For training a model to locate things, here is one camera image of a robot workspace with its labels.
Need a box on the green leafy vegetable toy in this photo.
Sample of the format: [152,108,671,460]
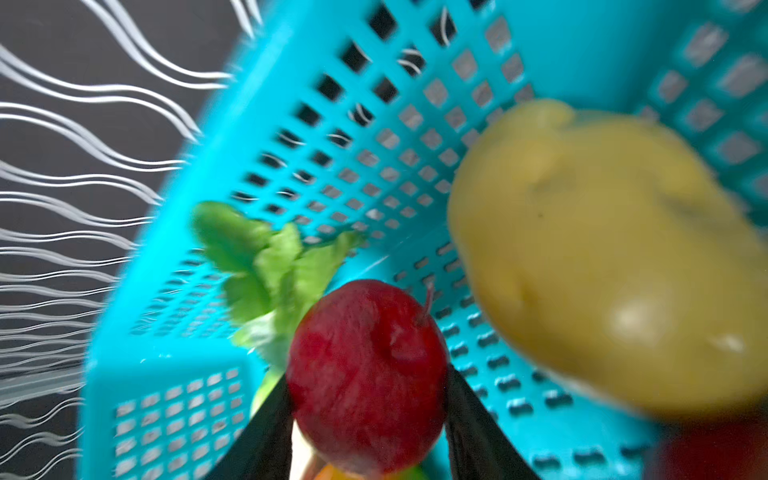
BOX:
[192,201,364,372]

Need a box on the dark red apple toy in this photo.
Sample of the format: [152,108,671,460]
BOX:
[286,279,449,479]

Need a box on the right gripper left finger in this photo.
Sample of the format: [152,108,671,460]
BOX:
[205,376,294,480]

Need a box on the red orange tomato toy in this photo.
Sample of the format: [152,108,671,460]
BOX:
[314,464,428,480]

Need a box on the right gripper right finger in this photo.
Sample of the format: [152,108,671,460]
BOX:
[445,365,540,480]

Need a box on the teal plastic basket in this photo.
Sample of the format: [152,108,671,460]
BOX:
[77,1,767,479]

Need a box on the yellow potato toy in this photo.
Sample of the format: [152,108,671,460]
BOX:
[447,100,767,418]

